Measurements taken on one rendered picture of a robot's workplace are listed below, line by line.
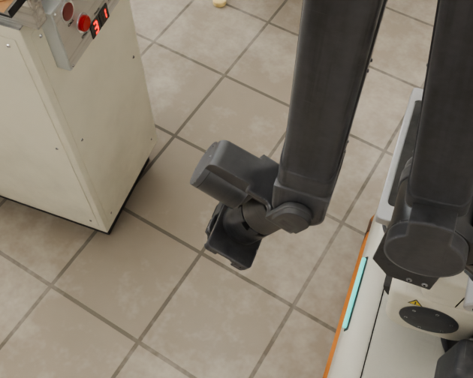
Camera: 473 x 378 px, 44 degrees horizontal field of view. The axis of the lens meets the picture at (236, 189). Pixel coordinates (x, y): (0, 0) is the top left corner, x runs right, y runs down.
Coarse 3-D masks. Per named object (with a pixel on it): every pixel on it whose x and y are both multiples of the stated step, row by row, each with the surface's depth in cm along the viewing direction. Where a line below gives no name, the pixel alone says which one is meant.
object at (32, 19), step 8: (32, 0) 89; (40, 0) 92; (24, 8) 91; (32, 8) 91; (40, 8) 93; (0, 16) 95; (16, 16) 93; (24, 16) 92; (32, 16) 92; (40, 16) 93; (24, 24) 94; (32, 24) 93; (40, 24) 94
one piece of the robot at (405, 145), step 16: (416, 96) 90; (416, 112) 89; (416, 128) 87; (400, 144) 86; (400, 160) 84; (400, 176) 83; (384, 192) 81; (384, 208) 80; (384, 224) 80; (384, 240) 83; (384, 256) 87; (384, 272) 91; (400, 272) 89
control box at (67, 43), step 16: (48, 0) 98; (64, 0) 98; (80, 0) 103; (96, 0) 109; (112, 0) 114; (48, 16) 97; (80, 16) 105; (96, 16) 110; (48, 32) 100; (64, 32) 101; (80, 32) 106; (64, 48) 103; (80, 48) 109; (64, 64) 107
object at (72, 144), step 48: (0, 48) 101; (48, 48) 104; (96, 48) 121; (0, 96) 115; (48, 96) 109; (96, 96) 127; (144, 96) 154; (0, 144) 135; (48, 144) 126; (96, 144) 135; (144, 144) 165; (0, 192) 163; (48, 192) 149; (96, 192) 143
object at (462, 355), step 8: (384, 280) 111; (384, 288) 111; (472, 336) 115; (456, 344) 101; (464, 344) 100; (472, 344) 100; (448, 352) 105; (456, 352) 100; (464, 352) 99; (472, 352) 99; (440, 360) 109; (448, 360) 103; (456, 360) 99; (464, 360) 98; (472, 360) 98; (440, 368) 107; (448, 368) 102; (456, 368) 98; (464, 368) 97; (472, 368) 97; (440, 376) 105; (448, 376) 100; (456, 376) 98; (464, 376) 97; (472, 376) 97
